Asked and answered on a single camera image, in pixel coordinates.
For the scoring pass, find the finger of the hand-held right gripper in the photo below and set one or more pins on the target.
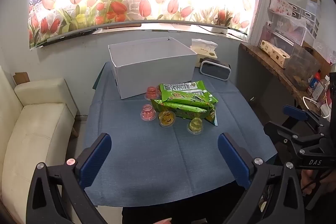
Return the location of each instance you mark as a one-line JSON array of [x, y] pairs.
[[286, 133], [295, 111]]

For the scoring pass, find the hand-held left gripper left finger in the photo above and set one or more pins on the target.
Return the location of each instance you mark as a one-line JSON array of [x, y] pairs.
[[95, 158]]

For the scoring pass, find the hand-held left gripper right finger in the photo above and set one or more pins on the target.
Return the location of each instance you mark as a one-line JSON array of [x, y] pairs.
[[233, 159]]

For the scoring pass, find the green snack packet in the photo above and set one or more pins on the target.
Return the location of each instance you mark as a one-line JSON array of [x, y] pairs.
[[181, 109], [212, 117], [190, 98]]

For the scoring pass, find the yellow jelly cup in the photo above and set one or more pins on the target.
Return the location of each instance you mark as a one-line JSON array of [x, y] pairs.
[[195, 126], [166, 119]]

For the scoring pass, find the red jelly cup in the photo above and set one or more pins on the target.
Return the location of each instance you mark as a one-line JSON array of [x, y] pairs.
[[147, 113], [152, 92]]

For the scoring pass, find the yellow snack packet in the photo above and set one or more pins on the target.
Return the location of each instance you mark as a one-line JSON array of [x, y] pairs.
[[183, 86]]

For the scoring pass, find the white cardboard box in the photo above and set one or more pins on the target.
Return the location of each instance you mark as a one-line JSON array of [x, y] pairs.
[[157, 74]]

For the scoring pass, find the person's right hand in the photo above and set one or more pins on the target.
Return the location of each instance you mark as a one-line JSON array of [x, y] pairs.
[[307, 180]]

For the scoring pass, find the plastic bottle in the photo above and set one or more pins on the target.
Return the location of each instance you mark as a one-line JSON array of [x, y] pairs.
[[319, 88]]

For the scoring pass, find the dark clear plastic container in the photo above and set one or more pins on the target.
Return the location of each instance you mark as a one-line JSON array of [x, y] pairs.
[[302, 69]]

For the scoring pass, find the wooden shelf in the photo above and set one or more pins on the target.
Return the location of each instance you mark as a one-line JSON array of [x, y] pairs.
[[273, 71]]

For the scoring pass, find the cream patterned carton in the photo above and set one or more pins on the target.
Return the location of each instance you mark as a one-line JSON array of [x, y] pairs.
[[274, 53]]

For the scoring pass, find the cream leather sofa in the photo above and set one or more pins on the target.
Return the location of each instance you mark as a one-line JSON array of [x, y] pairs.
[[34, 129]]

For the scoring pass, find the blue tablecloth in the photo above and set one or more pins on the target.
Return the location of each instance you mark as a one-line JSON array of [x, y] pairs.
[[162, 161]]

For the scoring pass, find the clear plastic drawer organiser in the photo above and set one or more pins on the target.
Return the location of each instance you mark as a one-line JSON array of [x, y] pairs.
[[286, 29]]

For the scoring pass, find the grey speaker with white rim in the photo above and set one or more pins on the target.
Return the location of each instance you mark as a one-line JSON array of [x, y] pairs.
[[215, 69]]

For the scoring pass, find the white drawer unit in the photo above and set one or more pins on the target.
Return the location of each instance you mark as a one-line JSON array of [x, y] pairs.
[[308, 16]]

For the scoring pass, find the floral pouch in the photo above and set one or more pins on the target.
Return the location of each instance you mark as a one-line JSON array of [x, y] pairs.
[[281, 5]]

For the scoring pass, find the brown cardboard piece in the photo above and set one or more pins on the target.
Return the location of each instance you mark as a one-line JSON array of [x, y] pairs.
[[21, 78]]

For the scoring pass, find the tissue pack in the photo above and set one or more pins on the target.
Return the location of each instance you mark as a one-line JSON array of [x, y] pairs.
[[204, 49]]

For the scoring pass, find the tulip print curtain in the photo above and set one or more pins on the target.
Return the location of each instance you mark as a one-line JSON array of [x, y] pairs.
[[118, 8]]

